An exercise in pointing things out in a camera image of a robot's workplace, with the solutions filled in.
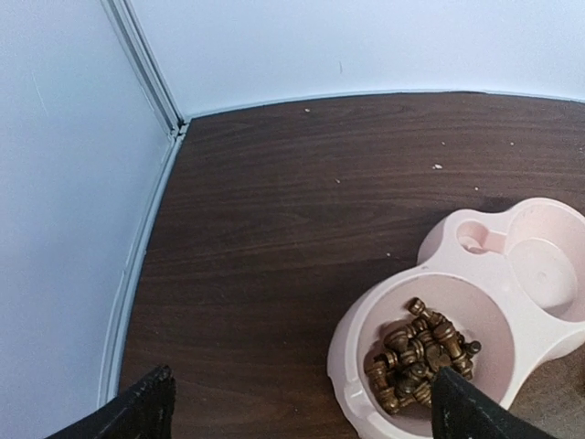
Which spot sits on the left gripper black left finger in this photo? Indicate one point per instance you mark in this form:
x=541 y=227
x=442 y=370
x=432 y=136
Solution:
x=144 y=410

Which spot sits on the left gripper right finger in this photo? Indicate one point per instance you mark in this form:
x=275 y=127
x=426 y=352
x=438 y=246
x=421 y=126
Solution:
x=461 y=411

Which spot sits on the pink double bowl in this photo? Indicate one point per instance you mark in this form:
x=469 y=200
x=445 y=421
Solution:
x=512 y=280

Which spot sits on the dark chess pieces pile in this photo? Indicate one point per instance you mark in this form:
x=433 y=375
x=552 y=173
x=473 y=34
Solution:
x=403 y=369

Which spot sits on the left aluminium frame post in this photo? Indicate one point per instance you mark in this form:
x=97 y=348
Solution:
x=132 y=38

